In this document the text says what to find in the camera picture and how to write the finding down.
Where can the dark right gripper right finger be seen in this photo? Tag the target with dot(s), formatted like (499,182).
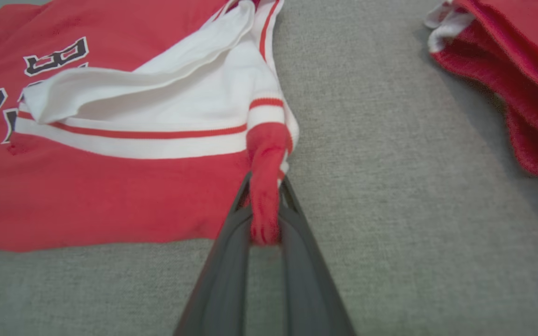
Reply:
(308,289)

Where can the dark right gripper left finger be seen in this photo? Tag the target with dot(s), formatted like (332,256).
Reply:
(222,289)

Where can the red and white jersey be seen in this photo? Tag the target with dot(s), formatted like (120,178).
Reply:
(87,196)

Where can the red shorts garment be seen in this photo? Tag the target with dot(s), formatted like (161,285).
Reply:
(530,70)

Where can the grey fabric sofa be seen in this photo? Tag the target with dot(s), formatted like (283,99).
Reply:
(414,210)

